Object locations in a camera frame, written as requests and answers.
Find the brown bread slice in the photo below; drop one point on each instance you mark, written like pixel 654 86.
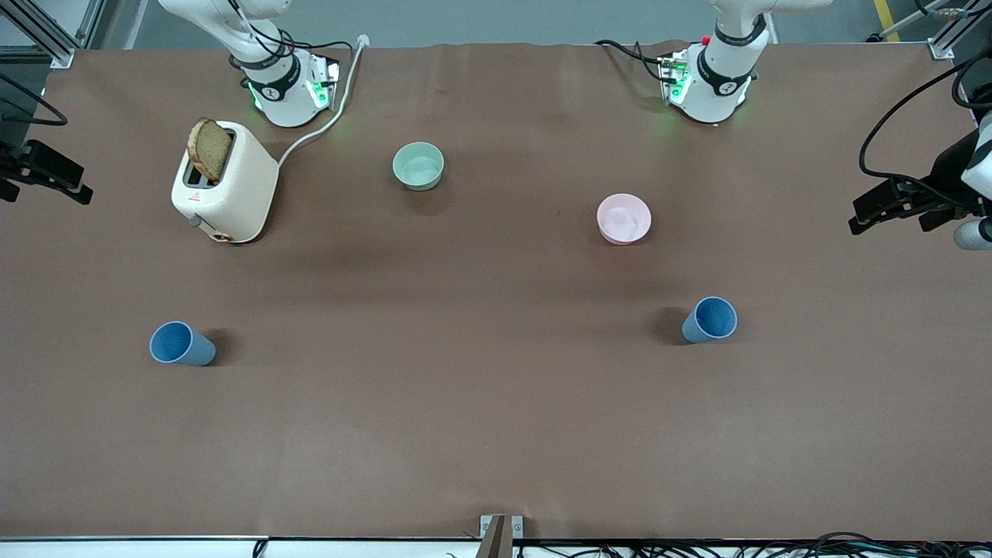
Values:
pixel 209 151

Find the green bowl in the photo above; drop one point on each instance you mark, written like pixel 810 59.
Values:
pixel 418 167

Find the brown table cover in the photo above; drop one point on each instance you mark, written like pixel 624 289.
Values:
pixel 496 403

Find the pink bowl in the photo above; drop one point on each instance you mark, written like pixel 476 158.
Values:
pixel 624 219

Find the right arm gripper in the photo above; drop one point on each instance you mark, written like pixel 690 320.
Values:
pixel 9 164

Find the aluminium frame profile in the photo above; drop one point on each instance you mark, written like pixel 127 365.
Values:
pixel 58 54
pixel 942 48

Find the metal table edge bracket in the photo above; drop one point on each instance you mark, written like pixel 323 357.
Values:
pixel 500 539

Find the blue plastic cup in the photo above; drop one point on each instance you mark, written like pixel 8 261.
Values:
pixel 180 345
pixel 711 319

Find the grey metal rod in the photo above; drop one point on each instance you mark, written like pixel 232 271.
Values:
pixel 899 25

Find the cream white toaster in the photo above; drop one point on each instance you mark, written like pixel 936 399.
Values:
pixel 240 186

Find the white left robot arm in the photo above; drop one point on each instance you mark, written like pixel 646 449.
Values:
pixel 717 93

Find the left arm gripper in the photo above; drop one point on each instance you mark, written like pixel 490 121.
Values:
pixel 944 172

